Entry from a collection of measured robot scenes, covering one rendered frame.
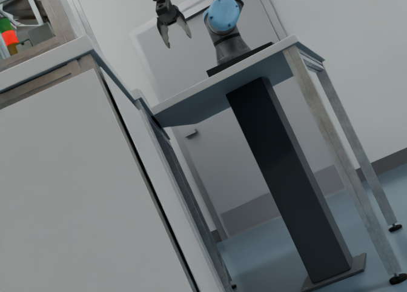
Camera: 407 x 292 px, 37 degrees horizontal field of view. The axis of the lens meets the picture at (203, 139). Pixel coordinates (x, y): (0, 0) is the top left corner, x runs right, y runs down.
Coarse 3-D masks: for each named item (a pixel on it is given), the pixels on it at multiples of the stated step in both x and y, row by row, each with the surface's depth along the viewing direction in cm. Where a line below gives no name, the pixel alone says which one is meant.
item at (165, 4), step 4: (156, 0) 232; (160, 0) 229; (164, 0) 228; (168, 0) 231; (156, 4) 228; (160, 4) 224; (164, 4) 224; (168, 4) 227; (156, 8) 224; (160, 8) 222; (164, 8) 222; (168, 8) 224; (156, 12) 223; (160, 12) 223; (164, 12) 223
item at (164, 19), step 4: (172, 8) 230; (168, 12) 230; (172, 12) 230; (160, 16) 231; (164, 16) 231; (168, 16) 230; (172, 16) 230; (160, 20) 231; (164, 20) 231; (168, 20) 230; (172, 20) 234; (176, 20) 234; (168, 24) 237
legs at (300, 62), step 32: (288, 64) 198; (320, 64) 271; (256, 96) 237; (256, 128) 238; (288, 128) 242; (320, 128) 196; (352, 128) 273; (256, 160) 239; (288, 160) 235; (288, 192) 236; (320, 192) 245; (352, 192) 194; (384, 192) 274; (288, 224) 236; (320, 224) 233; (320, 256) 233; (384, 256) 192
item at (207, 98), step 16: (272, 48) 197; (304, 48) 216; (240, 64) 200; (256, 64) 202; (272, 64) 218; (208, 80) 204; (224, 80) 205; (240, 80) 222; (272, 80) 264; (176, 96) 208; (192, 96) 208; (208, 96) 226; (224, 96) 246; (160, 112) 211; (176, 112) 229; (192, 112) 249; (208, 112) 275
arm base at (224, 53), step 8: (224, 40) 242; (232, 40) 241; (240, 40) 243; (216, 48) 245; (224, 48) 241; (232, 48) 240; (240, 48) 241; (248, 48) 243; (216, 56) 246; (224, 56) 241; (232, 56) 240
